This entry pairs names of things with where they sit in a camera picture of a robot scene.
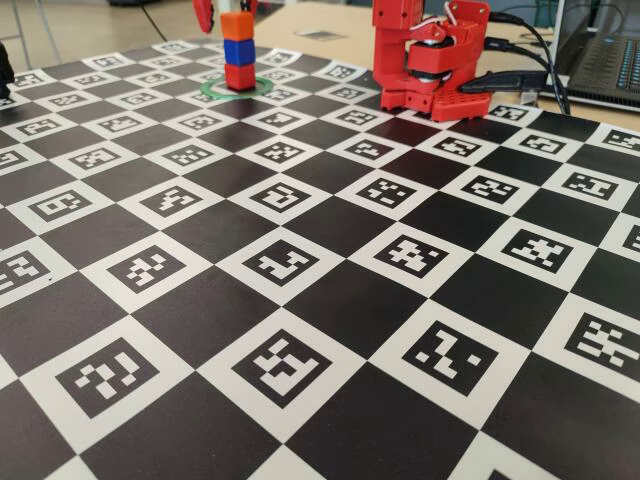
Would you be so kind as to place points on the red perforated robot base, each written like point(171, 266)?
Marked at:
point(460, 106)

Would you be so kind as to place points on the orange cube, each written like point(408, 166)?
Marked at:
point(237, 26)

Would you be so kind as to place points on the dark laptop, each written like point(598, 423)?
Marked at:
point(600, 60)

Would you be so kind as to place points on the black object at mat edge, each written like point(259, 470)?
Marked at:
point(5, 70)

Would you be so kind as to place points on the small printed marker sticker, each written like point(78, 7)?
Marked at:
point(320, 35)

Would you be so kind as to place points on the black white marker checkerboard mat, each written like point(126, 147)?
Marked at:
point(350, 310)

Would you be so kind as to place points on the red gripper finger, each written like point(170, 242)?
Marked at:
point(202, 15)
point(247, 5)

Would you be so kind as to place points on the red cube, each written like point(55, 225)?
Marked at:
point(240, 77)

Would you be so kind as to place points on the blue cube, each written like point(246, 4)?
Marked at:
point(239, 51)

